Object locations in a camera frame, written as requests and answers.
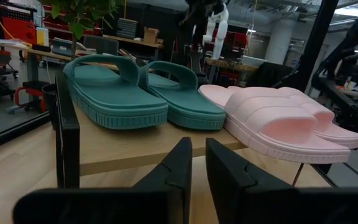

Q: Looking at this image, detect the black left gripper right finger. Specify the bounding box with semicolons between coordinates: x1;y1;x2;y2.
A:
205;138;358;224

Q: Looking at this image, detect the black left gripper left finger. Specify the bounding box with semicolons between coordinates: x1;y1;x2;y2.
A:
12;136;193;224

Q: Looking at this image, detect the wooden shelf with black legs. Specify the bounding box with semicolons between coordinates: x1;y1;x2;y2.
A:
54;70;335;190

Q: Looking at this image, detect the green rubber slide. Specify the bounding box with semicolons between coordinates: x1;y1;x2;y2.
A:
62;54;169;130
137;60;227;131

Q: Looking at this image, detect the pink rubber slide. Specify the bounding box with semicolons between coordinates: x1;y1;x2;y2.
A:
198;84;352;165
277;86;358;149

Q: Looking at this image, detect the black chair with jacket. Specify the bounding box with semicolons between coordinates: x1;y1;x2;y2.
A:
246;61;295;88

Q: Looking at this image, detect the brown cardboard box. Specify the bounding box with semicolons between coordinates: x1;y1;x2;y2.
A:
143;27;161;45

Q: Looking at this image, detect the black office chair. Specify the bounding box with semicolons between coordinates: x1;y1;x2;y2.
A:
82;34;120;57

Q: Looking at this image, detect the white humanoid robot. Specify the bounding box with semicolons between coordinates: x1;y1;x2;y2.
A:
202;2;230;60

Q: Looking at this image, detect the white round column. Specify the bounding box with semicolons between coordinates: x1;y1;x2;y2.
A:
264;18;296;65

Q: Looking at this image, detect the grey tray stack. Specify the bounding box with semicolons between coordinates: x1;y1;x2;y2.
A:
115;17;139;40

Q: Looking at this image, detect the green plant in black pot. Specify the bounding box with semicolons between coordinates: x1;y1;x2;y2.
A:
37;0;124;131

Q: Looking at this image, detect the yellow box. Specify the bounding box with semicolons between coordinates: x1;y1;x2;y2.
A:
35;27;50;47

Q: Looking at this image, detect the red tool cabinet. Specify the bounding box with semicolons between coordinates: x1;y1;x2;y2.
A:
0;6;39;46

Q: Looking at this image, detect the black metal table frame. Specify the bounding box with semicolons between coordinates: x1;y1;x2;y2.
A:
0;111;52;156

